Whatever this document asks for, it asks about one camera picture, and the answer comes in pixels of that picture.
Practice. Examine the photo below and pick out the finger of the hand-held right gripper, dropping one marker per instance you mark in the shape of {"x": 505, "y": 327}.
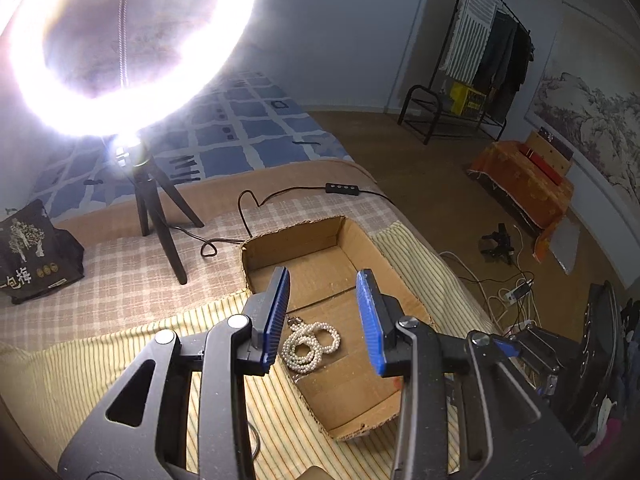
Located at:
{"x": 532, "y": 352}

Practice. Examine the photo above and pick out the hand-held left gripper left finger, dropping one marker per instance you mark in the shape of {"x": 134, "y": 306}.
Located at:
{"x": 277, "y": 320}

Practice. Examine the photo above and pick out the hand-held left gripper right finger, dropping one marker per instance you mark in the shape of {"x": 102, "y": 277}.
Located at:
{"x": 370, "y": 325}

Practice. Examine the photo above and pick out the cardboard box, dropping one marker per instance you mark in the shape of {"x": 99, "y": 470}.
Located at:
{"x": 325, "y": 260}

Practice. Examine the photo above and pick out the grey flat panel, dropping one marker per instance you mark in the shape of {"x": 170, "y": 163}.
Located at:
{"x": 565, "y": 250}

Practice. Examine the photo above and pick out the black gadget on floor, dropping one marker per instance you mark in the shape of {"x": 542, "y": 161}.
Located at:
{"x": 495, "y": 247}

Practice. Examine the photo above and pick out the tan blanket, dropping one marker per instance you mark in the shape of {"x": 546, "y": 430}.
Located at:
{"x": 300, "y": 170}

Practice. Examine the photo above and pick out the beige checkered cloth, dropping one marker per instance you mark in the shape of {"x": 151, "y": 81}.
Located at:
{"x": 125, "y": 270}

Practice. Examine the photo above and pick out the black tripod stand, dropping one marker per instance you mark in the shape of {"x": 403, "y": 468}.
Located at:
{"x": 150, "y": 195}

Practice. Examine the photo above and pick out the blue patterned bedsheet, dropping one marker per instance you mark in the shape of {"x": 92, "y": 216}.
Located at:
{"x": 260, "y": 125}

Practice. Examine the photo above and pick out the yellow striped cloth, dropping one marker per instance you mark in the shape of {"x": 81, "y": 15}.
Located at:
{"x": 60, "y": 375}

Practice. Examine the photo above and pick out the yellow box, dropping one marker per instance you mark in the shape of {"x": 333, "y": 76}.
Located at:
{"x": 467, "y": 102}

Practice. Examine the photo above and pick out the black clothes rack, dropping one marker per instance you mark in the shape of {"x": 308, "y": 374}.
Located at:
{"x": 424, "y": 88}

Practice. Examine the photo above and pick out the black printed snack bag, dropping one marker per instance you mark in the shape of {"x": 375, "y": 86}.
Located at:
{"x": 35, "y": 255}

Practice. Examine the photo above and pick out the dark hanging clothes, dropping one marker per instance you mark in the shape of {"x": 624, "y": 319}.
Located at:
{"x": 500, "y": 55}

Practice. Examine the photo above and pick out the striped hanging towel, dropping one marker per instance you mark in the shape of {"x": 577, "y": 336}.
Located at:
{"x": 470, "y": 35}

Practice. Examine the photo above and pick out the landscape wall painting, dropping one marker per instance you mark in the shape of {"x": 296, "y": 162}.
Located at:
{"x": 590, "y": 110}

